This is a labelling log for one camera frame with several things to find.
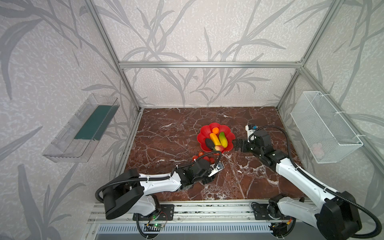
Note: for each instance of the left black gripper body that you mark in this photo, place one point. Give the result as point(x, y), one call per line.
point(207, 166)

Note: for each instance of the black mounting plate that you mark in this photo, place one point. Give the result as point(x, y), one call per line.
point(266, 212)
point(166, 213)

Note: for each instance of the small fake orange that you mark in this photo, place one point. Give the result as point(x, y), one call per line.
point(215, 131)

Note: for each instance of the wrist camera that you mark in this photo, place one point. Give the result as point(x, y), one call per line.
point(250, 129)
point(216, 169)

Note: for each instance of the dark fake avocado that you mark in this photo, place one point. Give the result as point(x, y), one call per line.
point(209, 144)

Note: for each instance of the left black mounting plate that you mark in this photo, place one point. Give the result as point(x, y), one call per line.
point(166, 213)

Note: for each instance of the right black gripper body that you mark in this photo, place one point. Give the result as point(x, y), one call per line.
point(243, 145)

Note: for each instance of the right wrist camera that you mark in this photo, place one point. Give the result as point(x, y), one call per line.
point(250, 129)

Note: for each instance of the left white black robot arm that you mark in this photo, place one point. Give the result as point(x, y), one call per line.
point(132, 192)

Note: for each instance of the red fake cherry tomato bunch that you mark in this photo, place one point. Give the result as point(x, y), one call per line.
point(205, 156)

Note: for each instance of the green circuit board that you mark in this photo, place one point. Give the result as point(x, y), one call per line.
point(156, 227)

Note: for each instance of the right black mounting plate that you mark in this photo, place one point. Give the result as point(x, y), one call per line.
point(266, 212)

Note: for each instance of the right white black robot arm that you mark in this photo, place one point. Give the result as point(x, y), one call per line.
point(334, 214)

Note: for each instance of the clear plastic wall bin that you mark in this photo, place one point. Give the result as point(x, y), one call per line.
point(79, 138)

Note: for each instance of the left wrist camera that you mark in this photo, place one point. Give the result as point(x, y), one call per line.
point(216, 169)

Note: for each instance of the white wire mesh basket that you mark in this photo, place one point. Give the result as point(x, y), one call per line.
point(325, 131)

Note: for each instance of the red flower-shaped fruit bowl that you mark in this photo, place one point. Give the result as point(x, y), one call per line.
point(205, 133)

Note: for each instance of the yellow fake squash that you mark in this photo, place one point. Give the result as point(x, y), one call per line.
point(215, 139)

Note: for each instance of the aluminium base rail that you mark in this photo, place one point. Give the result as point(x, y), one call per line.
point(238, 211)

